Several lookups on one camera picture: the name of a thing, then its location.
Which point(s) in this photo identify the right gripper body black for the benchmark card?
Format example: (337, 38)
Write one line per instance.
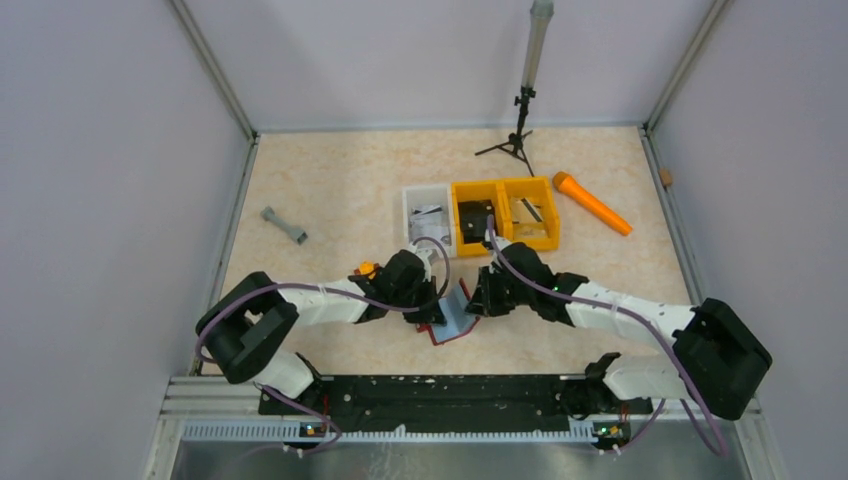
(499, 295)

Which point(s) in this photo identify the small packets in clear bin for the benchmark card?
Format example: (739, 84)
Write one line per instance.
(430, 221)

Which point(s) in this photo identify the yellow toy brick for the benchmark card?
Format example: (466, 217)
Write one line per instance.
(367, 270)

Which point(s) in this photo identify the yellow bin with black part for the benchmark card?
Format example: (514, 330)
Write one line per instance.
(492, 190)

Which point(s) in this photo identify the red leather card holder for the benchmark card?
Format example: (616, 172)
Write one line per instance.
(458, 322)

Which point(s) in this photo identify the black part in bin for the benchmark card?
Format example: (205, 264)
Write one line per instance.
(473, 218)

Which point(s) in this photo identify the orange toy microphone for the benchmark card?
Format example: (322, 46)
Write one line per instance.
(567, 185)

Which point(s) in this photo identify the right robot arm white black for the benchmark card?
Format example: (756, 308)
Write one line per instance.
(704, 353)

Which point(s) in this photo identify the yellow bin with clear bag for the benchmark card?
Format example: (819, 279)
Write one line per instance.
(531, 213)

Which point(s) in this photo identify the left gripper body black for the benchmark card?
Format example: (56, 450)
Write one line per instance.
(420, 292)

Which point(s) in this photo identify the grey dumbbell shaped part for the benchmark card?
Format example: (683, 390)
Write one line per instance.
(295, 233)

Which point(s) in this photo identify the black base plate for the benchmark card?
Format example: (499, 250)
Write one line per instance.
(463, 403)

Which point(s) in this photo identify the clear plastic bin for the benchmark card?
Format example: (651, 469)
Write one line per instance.
(433, 194)

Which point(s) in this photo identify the black tripod with grey pole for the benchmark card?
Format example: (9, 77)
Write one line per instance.
(541, 13)

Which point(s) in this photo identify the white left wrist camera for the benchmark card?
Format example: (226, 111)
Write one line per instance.
(428, 252)

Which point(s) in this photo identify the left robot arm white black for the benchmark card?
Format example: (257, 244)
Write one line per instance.
(243, 334)

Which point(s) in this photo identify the small tan wall knob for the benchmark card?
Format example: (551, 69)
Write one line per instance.
(666, 177)

